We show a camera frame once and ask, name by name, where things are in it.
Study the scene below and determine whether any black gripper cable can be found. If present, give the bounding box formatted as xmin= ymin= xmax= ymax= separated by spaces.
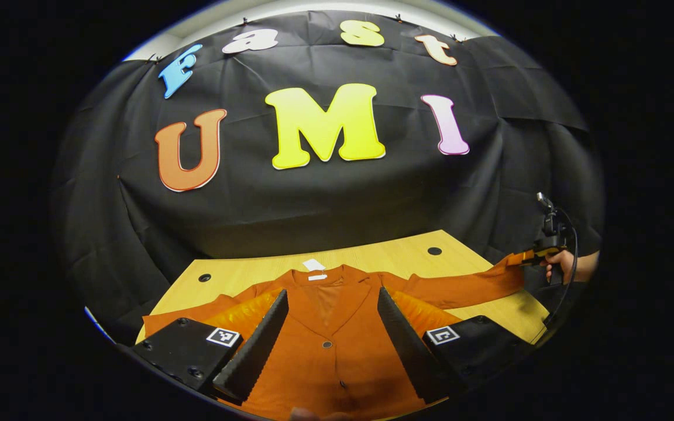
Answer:
xmin=548 ymin=206 xmax=579 ymax=328

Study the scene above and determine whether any orange button-up shirt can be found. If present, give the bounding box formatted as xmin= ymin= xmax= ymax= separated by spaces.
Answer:
xmin=143 ymin=254 xmax=528 ymax=421

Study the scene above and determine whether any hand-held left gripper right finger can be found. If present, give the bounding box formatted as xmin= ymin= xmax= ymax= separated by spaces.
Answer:
xmin=377 ymin=287 xmax=539 ymax=404

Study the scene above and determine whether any black backdrop cloth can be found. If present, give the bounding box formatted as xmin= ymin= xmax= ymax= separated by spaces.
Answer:
xmin=50 ymin=11 xmax=606 ymax=346

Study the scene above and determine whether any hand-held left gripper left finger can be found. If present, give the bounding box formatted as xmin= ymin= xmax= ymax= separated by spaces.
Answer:
xmin=131 ymin=288 xmax=289 ymax=404

